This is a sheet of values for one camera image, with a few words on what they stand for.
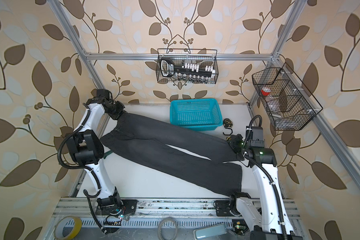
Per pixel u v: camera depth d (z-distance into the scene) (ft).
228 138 3.18
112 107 2.63
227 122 3.45
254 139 1.75
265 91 2.65
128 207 2.43
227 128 3.45
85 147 1.75
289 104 2.41
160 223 2.32
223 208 2.42
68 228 2.27
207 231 2.11
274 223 1.24
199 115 3.78
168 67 2.77
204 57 2.99
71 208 2.51
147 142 3.08
